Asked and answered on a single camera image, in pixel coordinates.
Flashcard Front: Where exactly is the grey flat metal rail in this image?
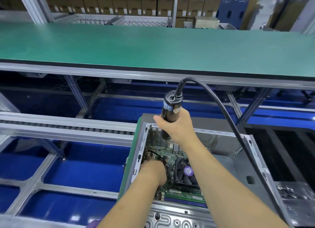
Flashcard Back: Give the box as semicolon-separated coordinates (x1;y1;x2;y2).
0;111;136;147

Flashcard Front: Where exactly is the person's left hand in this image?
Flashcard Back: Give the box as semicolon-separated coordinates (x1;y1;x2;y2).
139;159;168;188

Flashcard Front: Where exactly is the grey metal computer case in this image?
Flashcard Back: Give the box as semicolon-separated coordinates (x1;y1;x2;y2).
118;113;296;228

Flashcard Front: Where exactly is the person's right hand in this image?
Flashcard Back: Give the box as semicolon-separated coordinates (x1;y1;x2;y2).
153;107;202;150

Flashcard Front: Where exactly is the person's right forearm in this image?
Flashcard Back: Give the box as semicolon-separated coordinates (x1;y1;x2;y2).
186;139;291;228

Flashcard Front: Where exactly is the black CPU cooler fan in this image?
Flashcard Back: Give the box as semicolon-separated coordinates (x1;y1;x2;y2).
175;159;202;189

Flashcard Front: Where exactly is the green conveyor belt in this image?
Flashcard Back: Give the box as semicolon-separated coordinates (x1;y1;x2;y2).
0;22;315;83

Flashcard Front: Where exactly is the stack of cardboard boxes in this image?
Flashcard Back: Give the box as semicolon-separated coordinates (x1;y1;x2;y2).
44;0;224;19

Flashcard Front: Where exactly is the clear plastic screw tray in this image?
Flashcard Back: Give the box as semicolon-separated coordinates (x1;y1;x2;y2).
275;181;315;227

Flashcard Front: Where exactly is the black electric screwdriver with cable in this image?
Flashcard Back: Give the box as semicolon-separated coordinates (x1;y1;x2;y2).
175;77;296;228

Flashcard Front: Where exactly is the grey roller conveyor rail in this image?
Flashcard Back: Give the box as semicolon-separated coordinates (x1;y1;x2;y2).
0;213;89;228

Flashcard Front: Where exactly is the person's left forearm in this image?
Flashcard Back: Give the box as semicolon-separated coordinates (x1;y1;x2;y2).
97;178;165;228

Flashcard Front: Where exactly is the green motherboard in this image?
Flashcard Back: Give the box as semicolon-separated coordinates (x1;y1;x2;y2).
145;137;210;209

